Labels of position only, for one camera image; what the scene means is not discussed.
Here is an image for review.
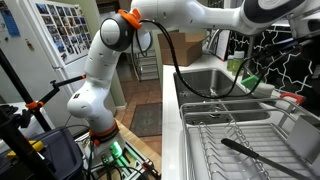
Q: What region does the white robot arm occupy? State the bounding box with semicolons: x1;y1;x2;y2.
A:
67;0;320;145

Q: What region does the steel kitchen faucet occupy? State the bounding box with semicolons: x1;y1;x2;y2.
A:
242;37;255;79

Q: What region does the metal dish rack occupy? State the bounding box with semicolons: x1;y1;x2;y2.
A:
180;98;320;180

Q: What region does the dark floor mat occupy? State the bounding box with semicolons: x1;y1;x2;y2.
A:
130;103;162;137

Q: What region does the stainless steel sink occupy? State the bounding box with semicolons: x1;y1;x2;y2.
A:
173;69;270;125

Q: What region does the brown cardboard box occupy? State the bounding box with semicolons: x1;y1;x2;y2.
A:
157;31;206;66

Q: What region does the short green soap bottle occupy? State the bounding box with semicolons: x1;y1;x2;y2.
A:
227;55;234;72

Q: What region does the tall green soap bottle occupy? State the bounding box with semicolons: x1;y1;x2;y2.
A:
232;51;245;75

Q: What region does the green white sponge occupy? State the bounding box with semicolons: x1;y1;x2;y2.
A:
241;75;275;98

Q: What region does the blue storage bin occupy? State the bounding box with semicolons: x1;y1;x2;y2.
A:
0;129;84;180

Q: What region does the white refrigerator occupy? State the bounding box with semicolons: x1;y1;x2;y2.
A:
0;0;118;133

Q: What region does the white utensil holder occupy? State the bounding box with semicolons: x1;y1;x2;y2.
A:
287;115;320;163

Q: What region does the sink bottom wire grid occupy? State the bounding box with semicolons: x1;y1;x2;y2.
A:
178;88;241;121

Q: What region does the metal wire shelf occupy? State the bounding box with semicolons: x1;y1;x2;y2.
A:
133;50;159;81

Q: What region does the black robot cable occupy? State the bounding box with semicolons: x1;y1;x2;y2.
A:
130;19;301;100

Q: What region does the black handled utensil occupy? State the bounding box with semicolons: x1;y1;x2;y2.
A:
221;138;311;180

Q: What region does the black camera tripod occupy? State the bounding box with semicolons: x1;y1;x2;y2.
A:
0;48;87;180

